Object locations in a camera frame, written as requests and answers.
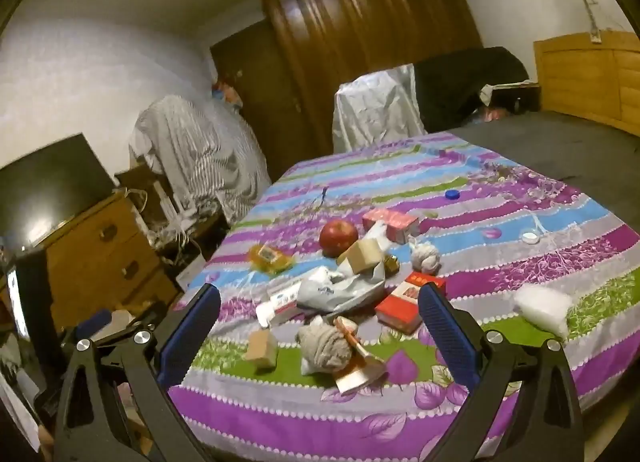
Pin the brown wooden wardrobe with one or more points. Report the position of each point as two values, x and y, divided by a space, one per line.
360 26

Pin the striped floral bed sheet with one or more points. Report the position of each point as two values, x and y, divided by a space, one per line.
500 282

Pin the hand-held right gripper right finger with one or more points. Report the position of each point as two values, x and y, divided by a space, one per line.
445 329

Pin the wooden headboard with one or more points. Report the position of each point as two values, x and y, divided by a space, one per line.
580 76

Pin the white plastic bag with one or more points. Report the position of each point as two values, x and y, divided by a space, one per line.
330 292

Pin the dark brown door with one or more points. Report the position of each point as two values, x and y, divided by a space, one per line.
260 91

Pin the blue bottle cap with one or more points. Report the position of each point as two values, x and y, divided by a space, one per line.
452 194

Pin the grey striped cloth cover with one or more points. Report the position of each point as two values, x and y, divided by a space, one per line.
200 151

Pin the black television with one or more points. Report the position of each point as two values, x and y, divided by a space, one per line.
50 192

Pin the pink cardboard box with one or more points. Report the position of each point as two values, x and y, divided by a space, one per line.
392 224

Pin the yellow snack packet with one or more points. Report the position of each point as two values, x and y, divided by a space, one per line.
270 257

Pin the large beige wooden block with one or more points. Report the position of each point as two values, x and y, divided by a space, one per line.
362 254

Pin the white bottle cap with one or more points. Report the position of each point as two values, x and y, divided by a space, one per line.
530 237

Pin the black cloth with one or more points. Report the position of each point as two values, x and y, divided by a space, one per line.
460 86

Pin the colourful bag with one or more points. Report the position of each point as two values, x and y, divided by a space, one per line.
227 91

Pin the white plastic cover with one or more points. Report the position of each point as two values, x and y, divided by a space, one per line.
375 111

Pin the wooden dresser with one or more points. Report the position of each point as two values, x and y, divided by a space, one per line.
110 252

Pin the dark bedside table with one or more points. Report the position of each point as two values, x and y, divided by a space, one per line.
515 96

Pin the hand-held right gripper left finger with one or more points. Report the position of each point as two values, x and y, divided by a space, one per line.
192 329

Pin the red and white box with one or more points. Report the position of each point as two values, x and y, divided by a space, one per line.
400 307

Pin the red patterned bag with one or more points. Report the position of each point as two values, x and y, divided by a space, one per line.
492 115

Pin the white toothpaste box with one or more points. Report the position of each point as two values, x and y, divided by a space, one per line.
280 303

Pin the grey blanket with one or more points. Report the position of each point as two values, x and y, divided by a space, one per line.
575 151

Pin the large grey yarn ball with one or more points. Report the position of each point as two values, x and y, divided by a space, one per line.
325 349

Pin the red apple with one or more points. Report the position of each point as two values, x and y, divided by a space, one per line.
339 238

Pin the small gold wrapper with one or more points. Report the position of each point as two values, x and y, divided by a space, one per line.
391 264

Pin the small white yarn ball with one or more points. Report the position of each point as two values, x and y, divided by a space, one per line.
425 258

